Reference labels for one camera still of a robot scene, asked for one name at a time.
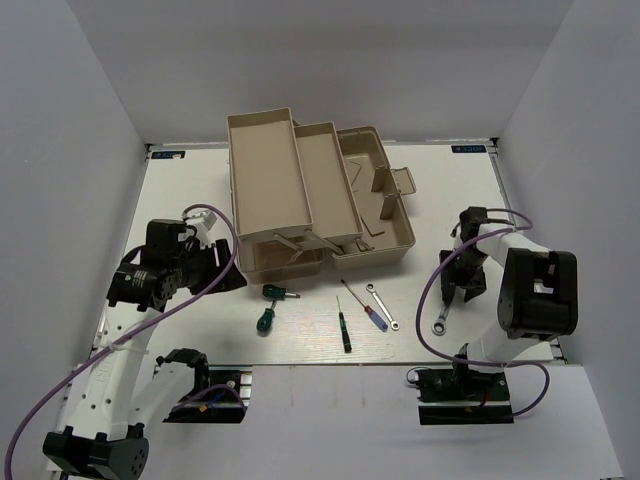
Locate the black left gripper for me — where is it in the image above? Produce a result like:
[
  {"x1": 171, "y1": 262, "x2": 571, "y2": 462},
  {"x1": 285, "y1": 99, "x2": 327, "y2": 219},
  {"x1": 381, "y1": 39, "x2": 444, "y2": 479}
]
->
[{"x1": 171, "y1": 237, "x2": 248, "y2": 295}]

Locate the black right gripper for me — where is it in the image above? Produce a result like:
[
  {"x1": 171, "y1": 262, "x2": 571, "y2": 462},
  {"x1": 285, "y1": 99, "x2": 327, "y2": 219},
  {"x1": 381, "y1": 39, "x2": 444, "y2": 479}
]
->
[{"x1": 440, "y1": 247, "x2": 489, "y2": 301}]

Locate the large silver ratchet wrench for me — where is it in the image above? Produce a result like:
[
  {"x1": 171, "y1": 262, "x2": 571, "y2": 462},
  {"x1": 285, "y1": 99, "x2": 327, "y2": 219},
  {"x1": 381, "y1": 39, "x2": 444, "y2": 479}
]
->
[{"x1": 431, "y1": 303, "x2": 450, "y2": 336}]

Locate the beige toolbox with clear lid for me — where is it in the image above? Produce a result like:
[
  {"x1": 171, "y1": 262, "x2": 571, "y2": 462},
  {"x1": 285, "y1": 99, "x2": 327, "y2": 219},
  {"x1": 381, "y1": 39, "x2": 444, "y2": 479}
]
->
[{"x1": 227, "y1": 108, "x2": 416, "y2": 285}]

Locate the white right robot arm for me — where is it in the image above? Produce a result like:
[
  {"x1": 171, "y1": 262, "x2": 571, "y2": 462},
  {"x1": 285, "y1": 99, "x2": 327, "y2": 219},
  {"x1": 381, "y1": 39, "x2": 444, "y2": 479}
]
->
[{"x1": 440, "y1": 207, "x2": 578, "y2": 399}]

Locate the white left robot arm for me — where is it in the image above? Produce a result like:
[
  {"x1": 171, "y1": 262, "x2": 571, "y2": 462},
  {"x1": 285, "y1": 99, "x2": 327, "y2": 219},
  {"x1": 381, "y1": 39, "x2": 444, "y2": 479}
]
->
[{"x1": 43, "y1": 218, "x2": 247, "y2": 479}]

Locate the stubby green screwdriver upper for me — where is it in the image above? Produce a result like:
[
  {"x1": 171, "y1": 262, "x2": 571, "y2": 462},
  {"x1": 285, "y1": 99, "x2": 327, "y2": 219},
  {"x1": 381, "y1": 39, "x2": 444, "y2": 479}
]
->
[{"x1": 262, "y1": 284, "x2": 300, "y2": 301}]

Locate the stubby green screwdriver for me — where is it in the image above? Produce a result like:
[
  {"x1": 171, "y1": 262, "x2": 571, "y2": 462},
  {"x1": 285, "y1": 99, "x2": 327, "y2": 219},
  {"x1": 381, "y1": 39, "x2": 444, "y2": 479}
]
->
[
  {"x1": 256, "y1": 300, "x2": 277, "y2": 335},
  {"x1": 262, "y1": 284, "x2": 300, "y2": 301}
]

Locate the stubby green screwdriver lower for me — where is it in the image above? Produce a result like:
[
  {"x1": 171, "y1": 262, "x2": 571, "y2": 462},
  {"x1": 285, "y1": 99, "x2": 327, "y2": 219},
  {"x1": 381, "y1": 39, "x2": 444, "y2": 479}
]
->
[{"x1": 256, "y1": 300, "x2": 277, "y2": 335}]

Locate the small silver combination wrench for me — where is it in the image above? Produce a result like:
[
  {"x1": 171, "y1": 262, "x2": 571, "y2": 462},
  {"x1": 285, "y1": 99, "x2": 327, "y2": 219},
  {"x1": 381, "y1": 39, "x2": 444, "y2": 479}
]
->
[{"x1": 366, "y1": 283, "x2": 400, "y2": 331}]

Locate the thin black precision screwdriver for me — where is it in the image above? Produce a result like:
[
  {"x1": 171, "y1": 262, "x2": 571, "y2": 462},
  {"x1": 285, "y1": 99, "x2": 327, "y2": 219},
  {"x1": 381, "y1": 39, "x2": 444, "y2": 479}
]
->
[{"x1": 336, "y1": 297, "x2": 352, "y2": 354}]

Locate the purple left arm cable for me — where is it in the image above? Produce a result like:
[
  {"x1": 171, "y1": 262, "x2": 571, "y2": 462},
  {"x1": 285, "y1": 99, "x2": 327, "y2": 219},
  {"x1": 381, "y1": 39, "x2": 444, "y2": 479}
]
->
[{"x1": 2, "y1": 203, "x2": 246, "y2": 479}]

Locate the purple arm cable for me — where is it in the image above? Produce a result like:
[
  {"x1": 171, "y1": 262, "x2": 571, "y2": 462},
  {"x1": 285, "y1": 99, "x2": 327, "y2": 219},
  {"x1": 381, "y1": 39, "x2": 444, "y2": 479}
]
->
[
  {"x1": 417, "y1": 207, "x2": 552, "y2": 417},
  {"x1": 2, "y1": 203, "x2": 246, "y2": 479}
]

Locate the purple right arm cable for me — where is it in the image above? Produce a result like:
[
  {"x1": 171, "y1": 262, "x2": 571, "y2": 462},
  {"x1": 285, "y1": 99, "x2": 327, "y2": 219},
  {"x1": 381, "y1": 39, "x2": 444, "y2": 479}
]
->
[{"x1": 417, "y1": 207, "x2": 552, "y2": 417}]

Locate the red blue handled screwdriver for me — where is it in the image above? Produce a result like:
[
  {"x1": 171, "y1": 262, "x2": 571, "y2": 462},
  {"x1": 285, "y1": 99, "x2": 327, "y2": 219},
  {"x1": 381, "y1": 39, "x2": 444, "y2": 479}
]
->
[{"x1": 341, "y1": 279, "x2": 388, "y2": 332}]

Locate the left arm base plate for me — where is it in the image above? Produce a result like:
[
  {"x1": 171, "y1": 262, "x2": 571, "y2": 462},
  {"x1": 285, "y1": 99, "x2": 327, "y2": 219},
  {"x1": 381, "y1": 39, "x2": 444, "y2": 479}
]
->
[{"x1": 164, "y1": 367, "x2": 253, "y2": 425}]

